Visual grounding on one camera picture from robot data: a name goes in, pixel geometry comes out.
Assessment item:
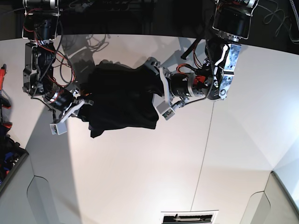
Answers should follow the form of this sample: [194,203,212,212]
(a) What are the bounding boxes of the printed paper sheet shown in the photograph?
[160,210,219,224]

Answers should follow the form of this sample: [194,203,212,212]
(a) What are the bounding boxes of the black t-shirt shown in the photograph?
[78,62,159,138]

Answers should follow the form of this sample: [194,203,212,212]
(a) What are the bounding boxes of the red orange hand tool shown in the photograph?
[0,64,12,129]

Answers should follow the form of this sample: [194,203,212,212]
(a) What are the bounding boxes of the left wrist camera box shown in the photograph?
[156,101,175,120]

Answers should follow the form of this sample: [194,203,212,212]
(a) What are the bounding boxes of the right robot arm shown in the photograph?
[22,0,93,123]

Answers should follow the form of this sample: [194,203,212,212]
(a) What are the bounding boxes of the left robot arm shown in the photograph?
[146,0,258,117]

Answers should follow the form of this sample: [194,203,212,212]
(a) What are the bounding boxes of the grey right table bracket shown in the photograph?
[240,171,299,224]

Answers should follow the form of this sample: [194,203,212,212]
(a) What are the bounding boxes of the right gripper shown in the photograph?
[52,90,94,124]

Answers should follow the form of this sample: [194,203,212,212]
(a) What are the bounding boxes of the grey bin with clutter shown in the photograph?
[0,125,28,195]

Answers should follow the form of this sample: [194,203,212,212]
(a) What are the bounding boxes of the grey coiled cable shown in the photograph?
[263,0,299,44]

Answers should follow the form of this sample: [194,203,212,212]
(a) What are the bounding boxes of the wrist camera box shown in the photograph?
[50,122,67,135]
[156,101,175,120]

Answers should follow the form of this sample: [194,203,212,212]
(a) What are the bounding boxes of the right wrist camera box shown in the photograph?
[50,122,67,135]

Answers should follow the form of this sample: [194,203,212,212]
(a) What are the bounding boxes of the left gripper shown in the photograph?
[144,57,187,109]

